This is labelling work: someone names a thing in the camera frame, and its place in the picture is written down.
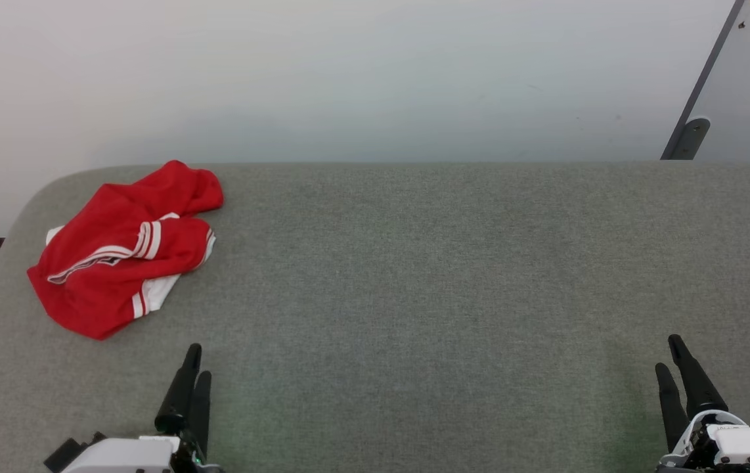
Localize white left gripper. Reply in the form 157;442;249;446
43;343;225;473

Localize grey fabric sofa cushion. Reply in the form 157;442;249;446
0;161;750;473

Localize grey metal partition foot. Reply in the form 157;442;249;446
667;117;711;160

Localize red and white garment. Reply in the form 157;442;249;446
27;160;225;341

